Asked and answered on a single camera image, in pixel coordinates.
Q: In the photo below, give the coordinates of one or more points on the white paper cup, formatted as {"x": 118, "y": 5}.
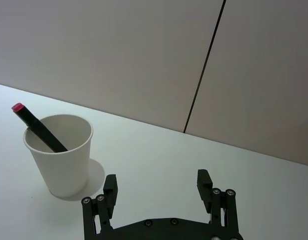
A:
{"x": 59, "y": 157}

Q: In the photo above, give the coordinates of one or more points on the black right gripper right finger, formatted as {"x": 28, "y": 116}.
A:
{"x": 218, "y": 202}

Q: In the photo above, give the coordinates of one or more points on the black marker with red cap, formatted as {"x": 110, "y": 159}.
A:
{"x": 41, "y": 130}

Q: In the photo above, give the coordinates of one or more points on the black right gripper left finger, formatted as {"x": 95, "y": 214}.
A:
{"x": 106, "y": 200}

